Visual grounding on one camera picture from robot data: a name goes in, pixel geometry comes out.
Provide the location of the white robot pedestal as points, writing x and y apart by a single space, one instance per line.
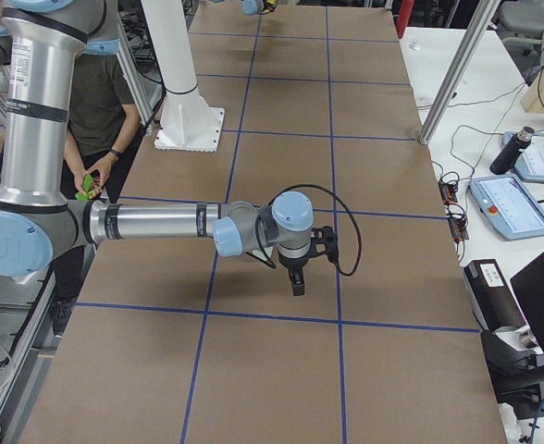
187 122

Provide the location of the person in dark shirt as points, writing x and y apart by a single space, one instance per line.
104 129

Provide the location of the blue teach pendant far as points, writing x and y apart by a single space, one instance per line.
529 166

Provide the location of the green object in hands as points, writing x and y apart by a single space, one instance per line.
88 187

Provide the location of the blue teach pendant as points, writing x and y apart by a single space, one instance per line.
508 206
529 166

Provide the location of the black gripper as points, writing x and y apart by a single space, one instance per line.
293 262

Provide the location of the black box with label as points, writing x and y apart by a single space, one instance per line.
492 301

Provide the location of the blue teach pendant near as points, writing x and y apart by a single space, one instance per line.
508 206

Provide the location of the black monitor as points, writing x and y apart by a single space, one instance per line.
518 376

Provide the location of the aluminium post on table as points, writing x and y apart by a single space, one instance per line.
472 37

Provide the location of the black water bottle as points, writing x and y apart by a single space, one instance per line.
511 151

